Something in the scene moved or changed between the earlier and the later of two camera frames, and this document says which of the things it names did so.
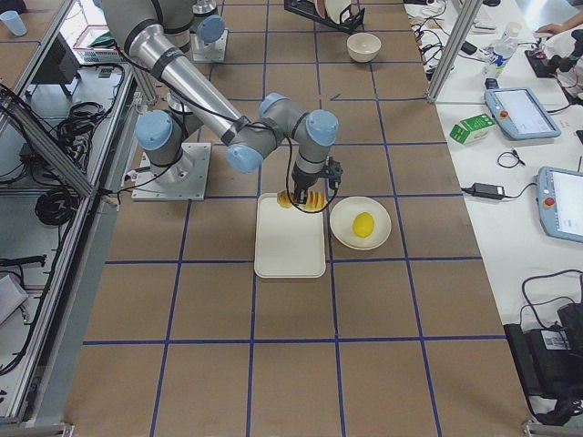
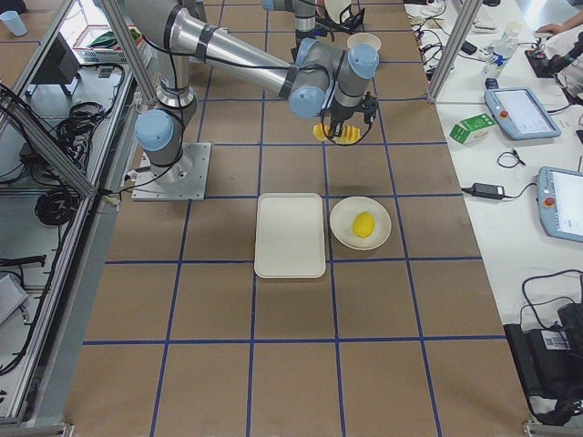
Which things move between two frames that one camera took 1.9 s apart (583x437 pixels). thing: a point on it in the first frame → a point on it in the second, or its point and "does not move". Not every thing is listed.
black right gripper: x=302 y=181 → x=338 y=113
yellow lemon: x=363 y=225 does not move
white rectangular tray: x=290 y=243 does not move
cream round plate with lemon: x=343 y=216 does not move
